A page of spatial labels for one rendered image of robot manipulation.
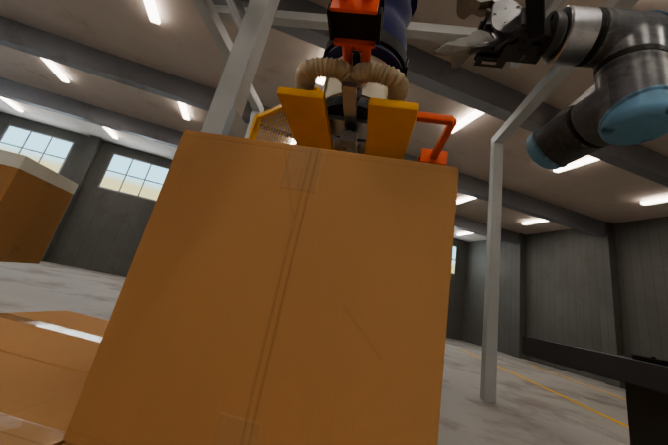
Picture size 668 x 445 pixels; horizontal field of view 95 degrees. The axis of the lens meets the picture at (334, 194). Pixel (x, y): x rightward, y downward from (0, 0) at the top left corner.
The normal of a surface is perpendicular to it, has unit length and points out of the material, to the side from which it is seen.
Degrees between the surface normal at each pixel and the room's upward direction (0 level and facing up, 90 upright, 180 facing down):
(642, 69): 89
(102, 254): 90
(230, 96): 90
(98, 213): 90
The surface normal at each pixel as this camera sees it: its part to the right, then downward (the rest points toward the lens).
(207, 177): -0.09, -0.32
